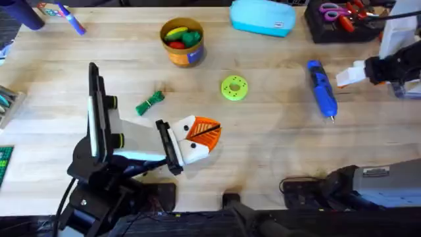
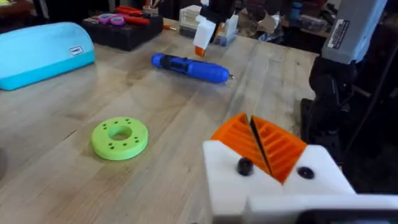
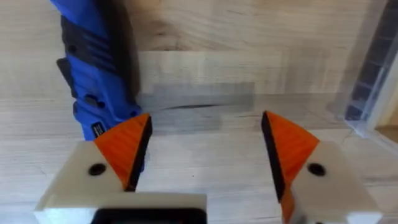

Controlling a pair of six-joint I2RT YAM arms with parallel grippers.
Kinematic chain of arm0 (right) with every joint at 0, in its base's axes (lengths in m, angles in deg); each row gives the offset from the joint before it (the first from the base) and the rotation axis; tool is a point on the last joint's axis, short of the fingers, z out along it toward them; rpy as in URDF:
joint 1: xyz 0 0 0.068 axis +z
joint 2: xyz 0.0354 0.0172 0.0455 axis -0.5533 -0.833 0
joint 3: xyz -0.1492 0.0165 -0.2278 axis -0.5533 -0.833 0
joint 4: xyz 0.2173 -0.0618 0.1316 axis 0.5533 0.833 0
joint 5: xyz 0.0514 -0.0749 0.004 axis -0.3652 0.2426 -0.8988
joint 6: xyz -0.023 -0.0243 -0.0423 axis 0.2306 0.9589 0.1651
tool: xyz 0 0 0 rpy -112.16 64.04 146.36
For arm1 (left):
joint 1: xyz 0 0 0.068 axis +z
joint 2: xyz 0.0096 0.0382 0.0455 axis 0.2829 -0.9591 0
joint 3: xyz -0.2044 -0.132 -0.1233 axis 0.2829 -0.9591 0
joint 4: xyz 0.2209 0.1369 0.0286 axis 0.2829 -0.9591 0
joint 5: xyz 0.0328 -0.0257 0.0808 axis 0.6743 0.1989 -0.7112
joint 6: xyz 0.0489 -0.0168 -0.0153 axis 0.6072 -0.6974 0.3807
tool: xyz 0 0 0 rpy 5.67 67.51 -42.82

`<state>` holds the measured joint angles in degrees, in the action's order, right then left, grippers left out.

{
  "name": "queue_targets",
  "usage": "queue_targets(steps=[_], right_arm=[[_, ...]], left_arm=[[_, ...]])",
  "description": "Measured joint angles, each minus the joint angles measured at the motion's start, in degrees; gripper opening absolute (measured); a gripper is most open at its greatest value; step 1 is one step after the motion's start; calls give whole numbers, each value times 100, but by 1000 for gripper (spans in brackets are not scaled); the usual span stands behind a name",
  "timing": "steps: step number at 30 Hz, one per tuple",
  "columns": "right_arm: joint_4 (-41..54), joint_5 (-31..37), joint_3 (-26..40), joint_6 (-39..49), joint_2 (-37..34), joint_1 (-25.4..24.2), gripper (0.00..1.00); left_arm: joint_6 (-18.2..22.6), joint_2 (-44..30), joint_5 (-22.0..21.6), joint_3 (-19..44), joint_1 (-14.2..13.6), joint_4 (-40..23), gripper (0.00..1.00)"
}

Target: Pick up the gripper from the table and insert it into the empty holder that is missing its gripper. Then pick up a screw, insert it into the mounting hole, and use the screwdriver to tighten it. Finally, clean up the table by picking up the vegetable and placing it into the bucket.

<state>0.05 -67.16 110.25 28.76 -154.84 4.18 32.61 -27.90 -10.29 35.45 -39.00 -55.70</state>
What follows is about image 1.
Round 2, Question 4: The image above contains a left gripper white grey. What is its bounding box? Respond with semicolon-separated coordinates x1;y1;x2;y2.
67;95;222;184

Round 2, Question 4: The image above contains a blue electric screwdriver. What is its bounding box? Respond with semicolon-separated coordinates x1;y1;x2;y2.
306;59;339;124

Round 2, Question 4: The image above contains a black box with scissors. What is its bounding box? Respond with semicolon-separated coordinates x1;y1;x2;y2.
303;0;389;44

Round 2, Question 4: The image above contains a green disc with holes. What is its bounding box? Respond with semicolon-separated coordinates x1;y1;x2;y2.
220;74;249;102

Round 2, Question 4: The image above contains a left wrist black upright plate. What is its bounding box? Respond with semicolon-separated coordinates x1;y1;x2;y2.
87;62;110;163

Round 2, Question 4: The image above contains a brown tub with toy vegetables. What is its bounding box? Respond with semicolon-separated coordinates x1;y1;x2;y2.
159;16;205;68

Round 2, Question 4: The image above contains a light blue zip pouch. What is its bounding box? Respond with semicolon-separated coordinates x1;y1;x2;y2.
228;0;297;38

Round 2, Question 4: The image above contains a blue marker pen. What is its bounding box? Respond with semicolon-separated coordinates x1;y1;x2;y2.
54;1;87;36

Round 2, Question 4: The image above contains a grey tray with tools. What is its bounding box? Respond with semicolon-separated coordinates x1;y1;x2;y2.
0;84;27;130

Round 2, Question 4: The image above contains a green board with blocks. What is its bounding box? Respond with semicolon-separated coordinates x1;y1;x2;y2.
0;145;15;189

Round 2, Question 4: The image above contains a small colourful box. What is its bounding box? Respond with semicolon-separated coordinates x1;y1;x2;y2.
36;1;66;18

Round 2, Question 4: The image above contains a dark blue cylinder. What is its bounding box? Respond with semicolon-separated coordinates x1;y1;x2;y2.
0;0;46;32

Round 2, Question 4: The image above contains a black cable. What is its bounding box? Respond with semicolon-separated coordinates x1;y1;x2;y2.
361;9;421;23
51;176;78;237

